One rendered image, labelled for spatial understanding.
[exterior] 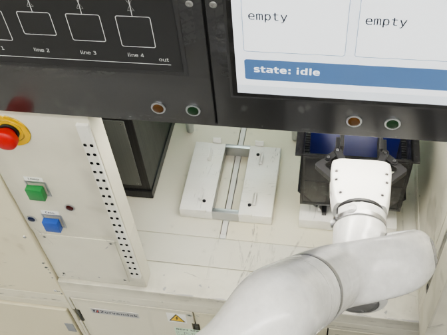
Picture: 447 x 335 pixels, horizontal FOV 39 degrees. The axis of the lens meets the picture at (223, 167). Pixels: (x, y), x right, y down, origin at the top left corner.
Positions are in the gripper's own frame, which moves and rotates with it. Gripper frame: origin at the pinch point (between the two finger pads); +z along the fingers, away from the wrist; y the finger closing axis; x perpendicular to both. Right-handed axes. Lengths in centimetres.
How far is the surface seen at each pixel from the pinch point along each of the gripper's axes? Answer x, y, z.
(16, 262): -26, -69, -16
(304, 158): -8.9, -9.9, 3.2
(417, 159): -7.8, 11.2, 3.7
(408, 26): 39.3, 1.8, -17.2
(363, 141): -15.5, 1.8, 14.3
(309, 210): -29.5, -8.5, 5.6
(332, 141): -16.1, -4.5, 14.4
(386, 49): 35.9, -0.2, -17.2
